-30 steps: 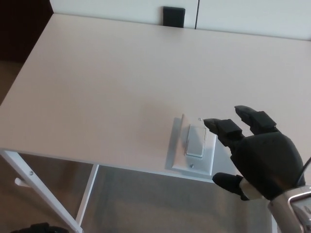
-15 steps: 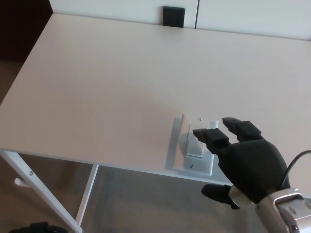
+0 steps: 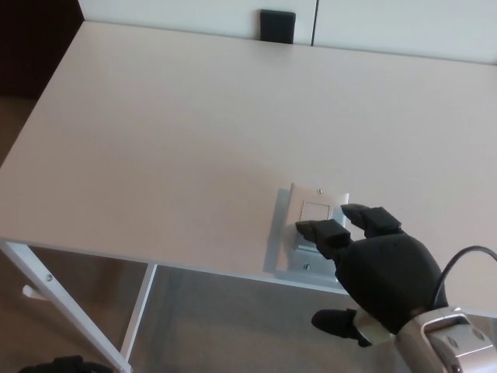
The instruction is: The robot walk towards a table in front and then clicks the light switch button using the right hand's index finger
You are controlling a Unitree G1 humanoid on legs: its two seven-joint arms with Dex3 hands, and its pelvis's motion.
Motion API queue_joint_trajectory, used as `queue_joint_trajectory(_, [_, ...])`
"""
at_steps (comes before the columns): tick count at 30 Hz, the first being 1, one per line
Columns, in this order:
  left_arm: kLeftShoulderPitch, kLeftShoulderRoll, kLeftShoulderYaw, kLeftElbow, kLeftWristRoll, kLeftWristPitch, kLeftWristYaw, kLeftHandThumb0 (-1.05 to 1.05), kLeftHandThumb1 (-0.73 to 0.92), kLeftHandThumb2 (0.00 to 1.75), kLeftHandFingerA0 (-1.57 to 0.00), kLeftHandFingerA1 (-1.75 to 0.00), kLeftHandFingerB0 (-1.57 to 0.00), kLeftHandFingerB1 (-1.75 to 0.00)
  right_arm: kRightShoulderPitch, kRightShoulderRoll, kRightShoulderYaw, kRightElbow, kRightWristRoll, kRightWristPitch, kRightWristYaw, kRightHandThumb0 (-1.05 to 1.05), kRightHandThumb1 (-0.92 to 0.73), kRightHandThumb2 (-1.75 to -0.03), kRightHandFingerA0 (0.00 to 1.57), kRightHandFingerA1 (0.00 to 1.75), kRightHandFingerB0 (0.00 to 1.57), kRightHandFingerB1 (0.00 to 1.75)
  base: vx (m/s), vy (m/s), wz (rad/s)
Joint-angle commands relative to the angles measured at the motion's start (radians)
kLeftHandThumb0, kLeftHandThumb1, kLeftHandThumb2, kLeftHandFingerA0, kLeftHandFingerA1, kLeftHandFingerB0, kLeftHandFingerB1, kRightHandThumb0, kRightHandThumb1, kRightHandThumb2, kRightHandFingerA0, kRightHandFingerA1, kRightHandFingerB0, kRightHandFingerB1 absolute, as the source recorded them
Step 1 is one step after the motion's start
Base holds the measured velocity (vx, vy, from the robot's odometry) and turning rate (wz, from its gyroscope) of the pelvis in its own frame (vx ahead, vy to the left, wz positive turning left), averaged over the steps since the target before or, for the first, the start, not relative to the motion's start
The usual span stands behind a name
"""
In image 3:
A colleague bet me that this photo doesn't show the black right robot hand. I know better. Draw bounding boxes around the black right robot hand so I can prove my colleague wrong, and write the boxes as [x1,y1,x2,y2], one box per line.
[294,203,450,348]

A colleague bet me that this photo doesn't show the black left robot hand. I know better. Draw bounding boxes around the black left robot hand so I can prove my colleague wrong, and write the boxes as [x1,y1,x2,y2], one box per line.
[19,355,102,373]

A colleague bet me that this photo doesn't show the white rocker light switch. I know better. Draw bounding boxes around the white rocker light switch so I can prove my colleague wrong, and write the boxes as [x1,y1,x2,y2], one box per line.
[263,182,350,288]

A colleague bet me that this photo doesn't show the white peg on table leg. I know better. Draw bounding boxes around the white peg on table leg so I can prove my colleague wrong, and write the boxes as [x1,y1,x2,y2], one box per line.
[22,285,48,302]

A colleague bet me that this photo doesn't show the dark brown furniture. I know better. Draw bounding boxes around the dark brown furniture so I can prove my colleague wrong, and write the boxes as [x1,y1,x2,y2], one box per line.
[0,0,86,100]

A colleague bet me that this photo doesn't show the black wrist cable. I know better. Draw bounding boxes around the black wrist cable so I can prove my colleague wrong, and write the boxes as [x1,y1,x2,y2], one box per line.
[434,245,497,308]

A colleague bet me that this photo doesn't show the white metal table leg frame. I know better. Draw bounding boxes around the white metal table leg frame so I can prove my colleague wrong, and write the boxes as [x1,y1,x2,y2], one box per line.
[0,240,158,373]

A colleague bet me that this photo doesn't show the black wall plate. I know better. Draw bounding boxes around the black wall plate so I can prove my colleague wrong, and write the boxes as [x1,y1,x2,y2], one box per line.
[259,9,297,44]

